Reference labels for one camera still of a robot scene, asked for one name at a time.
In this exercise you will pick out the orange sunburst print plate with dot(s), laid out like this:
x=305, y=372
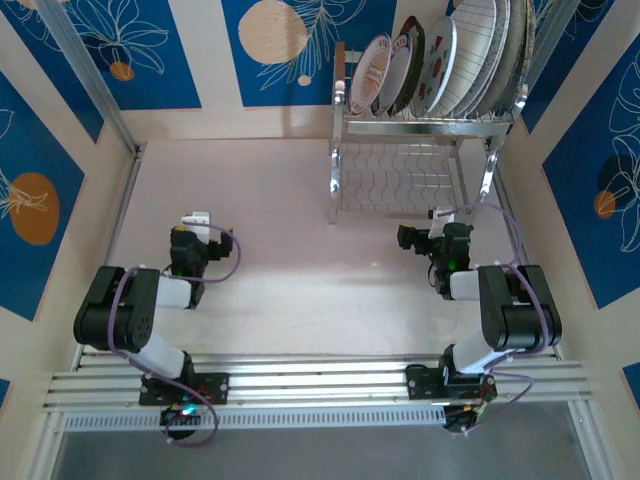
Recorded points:
x=370, y=75

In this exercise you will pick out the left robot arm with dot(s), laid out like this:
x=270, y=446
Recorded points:
x=115, y=310

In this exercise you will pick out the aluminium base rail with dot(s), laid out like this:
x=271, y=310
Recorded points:
x=320, y=385

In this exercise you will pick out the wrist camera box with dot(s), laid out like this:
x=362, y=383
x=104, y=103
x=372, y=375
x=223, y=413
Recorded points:
x=196, y=220
x=440, y=216

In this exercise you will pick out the grey stoneware plate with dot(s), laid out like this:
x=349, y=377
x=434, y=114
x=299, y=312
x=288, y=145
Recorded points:
x=515, y=45

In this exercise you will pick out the blue grid line plate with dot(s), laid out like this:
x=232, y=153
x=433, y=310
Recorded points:
x=470, y=55

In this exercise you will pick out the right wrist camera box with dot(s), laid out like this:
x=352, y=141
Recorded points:
x=440, y=216

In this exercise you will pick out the aluminium frame post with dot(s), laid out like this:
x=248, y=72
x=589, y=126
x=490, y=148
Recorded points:
x=90, y=70
x=547, y=40

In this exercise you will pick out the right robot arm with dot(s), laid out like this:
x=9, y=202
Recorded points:
x=520, y=320

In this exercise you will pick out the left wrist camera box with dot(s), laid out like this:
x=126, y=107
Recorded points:
x=196, y=220

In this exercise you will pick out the aluminium side rail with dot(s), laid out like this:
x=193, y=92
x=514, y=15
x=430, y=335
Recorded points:
x=122, y=210
x=506, y=185

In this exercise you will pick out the fruit print plate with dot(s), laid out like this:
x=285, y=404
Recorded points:
x=435, y=65

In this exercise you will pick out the steel dish rack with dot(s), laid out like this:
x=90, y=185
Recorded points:
x=410, y=129

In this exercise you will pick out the dark brown rimmed plate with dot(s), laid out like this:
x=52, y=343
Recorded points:
x=416, y=60

